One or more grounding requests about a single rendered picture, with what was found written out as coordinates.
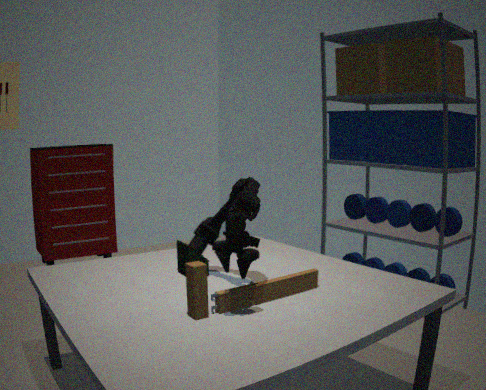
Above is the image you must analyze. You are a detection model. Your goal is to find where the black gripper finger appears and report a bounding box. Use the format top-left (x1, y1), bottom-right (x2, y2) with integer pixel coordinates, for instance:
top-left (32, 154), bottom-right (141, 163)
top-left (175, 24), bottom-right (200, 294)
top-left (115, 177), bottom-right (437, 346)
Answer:
top-left (214, 251), bottom-right (232, 273)
top-left (236, 259), bottom-right (256, 279)

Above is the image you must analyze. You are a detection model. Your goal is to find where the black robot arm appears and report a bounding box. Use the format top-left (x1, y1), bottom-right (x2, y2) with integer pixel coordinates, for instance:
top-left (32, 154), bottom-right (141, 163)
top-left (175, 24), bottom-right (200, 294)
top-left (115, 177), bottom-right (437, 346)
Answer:
top-left (189, 177), bottom-right (261, 255)

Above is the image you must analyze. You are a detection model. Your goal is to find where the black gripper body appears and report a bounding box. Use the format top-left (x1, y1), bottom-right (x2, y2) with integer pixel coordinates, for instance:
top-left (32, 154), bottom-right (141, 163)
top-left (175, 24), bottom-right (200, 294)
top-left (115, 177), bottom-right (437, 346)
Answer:
top-left (212, 229), bottom-right (259, 261)

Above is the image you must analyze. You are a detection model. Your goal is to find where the wooden post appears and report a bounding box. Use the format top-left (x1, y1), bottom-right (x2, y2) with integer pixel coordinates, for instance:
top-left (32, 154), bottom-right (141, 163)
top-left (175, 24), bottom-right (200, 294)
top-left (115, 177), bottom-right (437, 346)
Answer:
top-left (185, 261), bottom-right (209, 321)

